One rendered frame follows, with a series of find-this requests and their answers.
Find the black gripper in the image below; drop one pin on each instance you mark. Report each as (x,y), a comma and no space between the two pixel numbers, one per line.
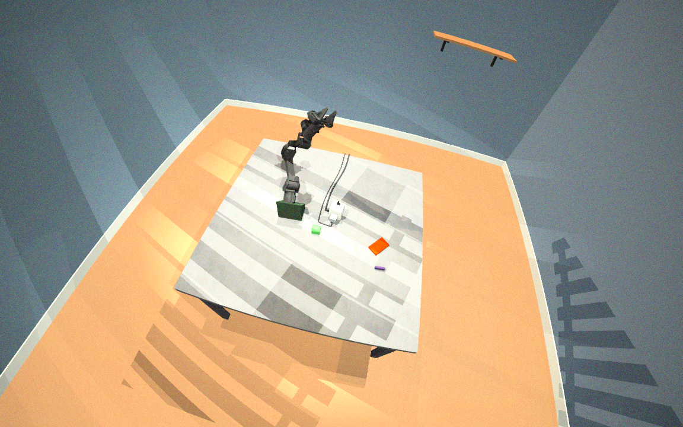
(317,120)

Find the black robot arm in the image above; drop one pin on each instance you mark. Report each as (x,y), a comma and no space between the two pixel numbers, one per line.
(292,182)

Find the orange rectangular block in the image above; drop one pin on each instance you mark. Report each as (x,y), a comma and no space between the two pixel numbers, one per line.
(378,246)

